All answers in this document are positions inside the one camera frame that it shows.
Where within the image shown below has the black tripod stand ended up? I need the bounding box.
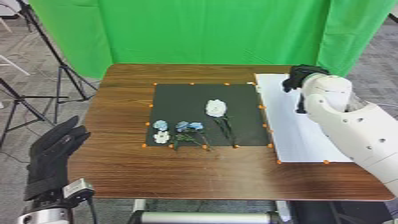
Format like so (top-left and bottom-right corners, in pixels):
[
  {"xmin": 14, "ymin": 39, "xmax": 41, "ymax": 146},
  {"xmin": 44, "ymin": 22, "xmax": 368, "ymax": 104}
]
[
  {"xmin": 0, "ymin": 77, "xmax": 71, "ymax": 148},
  {"xmin": 12, "ymin": 0, "xmax": 99, "ymax": 125}
]

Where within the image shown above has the pale blue flower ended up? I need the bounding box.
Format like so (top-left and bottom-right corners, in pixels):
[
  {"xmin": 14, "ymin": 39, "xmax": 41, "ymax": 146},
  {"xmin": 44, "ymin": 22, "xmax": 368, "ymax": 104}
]
[{"xmin": 151, "ymin": 119, "xmax": 171, "ymax": 132}]

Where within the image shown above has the dark mat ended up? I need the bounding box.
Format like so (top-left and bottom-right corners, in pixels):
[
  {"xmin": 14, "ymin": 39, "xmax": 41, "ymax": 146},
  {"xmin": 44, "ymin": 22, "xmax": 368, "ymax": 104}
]
[{"xmin": 144, "ymin": 83, "xmax": 274, "ymax": 148}]

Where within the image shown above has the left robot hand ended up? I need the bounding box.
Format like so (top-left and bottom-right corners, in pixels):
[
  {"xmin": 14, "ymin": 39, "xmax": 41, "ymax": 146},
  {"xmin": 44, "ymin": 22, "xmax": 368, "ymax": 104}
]
[{"xmin": 21, "ymin": 115, "xmax": 92, "ymax": 202}]

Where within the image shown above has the large white flower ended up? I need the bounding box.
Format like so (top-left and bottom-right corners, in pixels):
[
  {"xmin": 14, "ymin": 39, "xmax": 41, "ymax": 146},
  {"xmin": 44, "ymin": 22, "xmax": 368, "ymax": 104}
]
[{"xmin": 203, "ymin": 98, "xmax": 240, "ymax": 147}]

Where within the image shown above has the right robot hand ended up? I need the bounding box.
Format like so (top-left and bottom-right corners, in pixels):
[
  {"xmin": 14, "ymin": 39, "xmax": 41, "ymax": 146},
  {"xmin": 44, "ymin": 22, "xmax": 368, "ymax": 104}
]
[{"xmin": 281, "ymin": 64, "xmax": 332, "ymax": 94}]

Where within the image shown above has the white sheet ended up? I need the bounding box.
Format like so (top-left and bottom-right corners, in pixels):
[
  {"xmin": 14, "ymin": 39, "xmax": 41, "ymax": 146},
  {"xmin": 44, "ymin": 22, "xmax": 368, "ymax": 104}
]
[{"xmin": 252, "ymin": 73, "xmax": 355, "ymax": 164}]

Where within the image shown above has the small white flower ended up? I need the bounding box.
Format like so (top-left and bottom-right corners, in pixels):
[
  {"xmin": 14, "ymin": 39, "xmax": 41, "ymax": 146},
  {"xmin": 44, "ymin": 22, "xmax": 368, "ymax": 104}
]
[{"xmin": 151, "ymin": 130, "xmax": 172, "ymax": 145}]

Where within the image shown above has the pale grey bar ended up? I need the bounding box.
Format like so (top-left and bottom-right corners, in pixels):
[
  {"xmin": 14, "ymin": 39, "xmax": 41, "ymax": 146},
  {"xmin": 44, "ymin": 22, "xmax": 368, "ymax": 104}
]
[{"xmin": 139, "ymin": 211, "xmax": 281, "ymax": 224}]

